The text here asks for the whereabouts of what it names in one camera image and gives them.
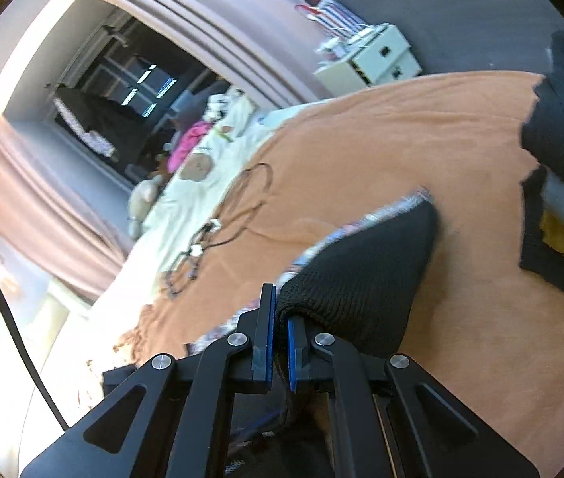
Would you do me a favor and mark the cream blanket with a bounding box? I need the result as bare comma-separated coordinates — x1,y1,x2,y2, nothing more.
127,92,335,280

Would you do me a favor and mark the black folded garment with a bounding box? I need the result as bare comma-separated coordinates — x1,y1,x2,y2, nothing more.
518,165,564,306

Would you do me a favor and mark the floral cloth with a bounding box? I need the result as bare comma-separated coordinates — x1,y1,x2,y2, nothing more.
54,98,117,161

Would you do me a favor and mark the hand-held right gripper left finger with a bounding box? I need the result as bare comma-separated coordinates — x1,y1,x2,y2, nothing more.
19,283,277,478

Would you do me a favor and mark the orange blanket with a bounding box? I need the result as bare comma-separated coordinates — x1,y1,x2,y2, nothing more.
113,71,564,478

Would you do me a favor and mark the thin black cable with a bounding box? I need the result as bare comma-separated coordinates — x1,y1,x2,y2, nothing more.
165,162,275,300

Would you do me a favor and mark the striped bag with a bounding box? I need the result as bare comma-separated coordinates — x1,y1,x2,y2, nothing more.
294,0,370,41

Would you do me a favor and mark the pink curtain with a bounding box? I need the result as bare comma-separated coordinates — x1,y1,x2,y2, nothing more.
0,112,136,306
75,0,333,106

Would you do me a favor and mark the white nightstand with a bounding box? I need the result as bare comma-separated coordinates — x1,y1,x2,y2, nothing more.
313,22,423,99

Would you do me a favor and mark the black knit garment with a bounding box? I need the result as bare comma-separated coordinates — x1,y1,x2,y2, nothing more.
185,186,441,478

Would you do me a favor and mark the white printed cloth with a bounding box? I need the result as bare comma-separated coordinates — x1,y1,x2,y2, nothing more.
206,86,259,141

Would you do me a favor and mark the beige plush toy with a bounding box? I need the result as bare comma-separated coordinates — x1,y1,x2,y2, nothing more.
127,174,169,241

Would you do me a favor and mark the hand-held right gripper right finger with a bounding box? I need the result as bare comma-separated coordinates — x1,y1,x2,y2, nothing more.
287,315,544,478

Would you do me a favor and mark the thick black cable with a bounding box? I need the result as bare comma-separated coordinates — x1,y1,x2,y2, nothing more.
0,233,72,430

